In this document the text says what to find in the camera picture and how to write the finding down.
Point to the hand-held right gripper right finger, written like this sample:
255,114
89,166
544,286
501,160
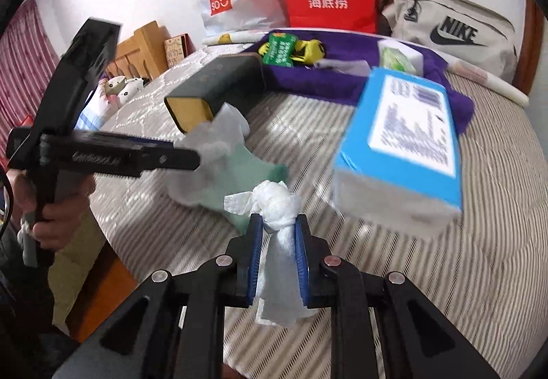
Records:
302,259

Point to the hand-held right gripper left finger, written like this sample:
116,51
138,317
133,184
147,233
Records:
253,259

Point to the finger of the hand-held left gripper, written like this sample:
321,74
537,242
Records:
141,140
171,158

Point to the white tissue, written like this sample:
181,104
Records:
274,199

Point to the green pocket tissue packet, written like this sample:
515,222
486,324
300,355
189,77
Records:
396,60

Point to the white sponge block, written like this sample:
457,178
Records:
412,53

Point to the person's left hand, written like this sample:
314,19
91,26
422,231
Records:
55,225

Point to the colourful striped pillow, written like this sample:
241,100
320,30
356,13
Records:
96,109

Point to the white spotted plush toy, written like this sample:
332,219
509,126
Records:
124,90

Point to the pink striped curtain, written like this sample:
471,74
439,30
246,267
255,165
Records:
25,70

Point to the wooden bed headboard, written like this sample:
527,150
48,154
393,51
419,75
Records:
137,49

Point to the dark green tin box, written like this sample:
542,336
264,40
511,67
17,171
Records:
222,79

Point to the patterned box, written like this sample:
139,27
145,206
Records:
177,49

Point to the green bedsheet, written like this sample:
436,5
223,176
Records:
79,259

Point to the blue tissue pack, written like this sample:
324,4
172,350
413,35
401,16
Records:
398,147

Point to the purple towel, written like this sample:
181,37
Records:
299,81

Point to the green snack packet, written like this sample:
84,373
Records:
280,47

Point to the striped mattress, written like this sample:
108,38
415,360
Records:
492,233

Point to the grey waist bag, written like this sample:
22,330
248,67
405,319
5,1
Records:
449,27

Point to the brown wooden door frame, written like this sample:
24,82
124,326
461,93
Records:
531,49

